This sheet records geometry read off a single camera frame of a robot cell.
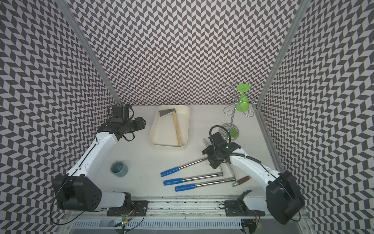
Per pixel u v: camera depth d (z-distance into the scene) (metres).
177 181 0.79
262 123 1.11
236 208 0.69
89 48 0.87
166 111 1.10
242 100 0.79
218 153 0.61
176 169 0.83
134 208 0.71
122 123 0.62
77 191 0.39
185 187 0.78
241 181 0.80
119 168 0.84
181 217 0.71
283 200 0.40
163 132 1.02
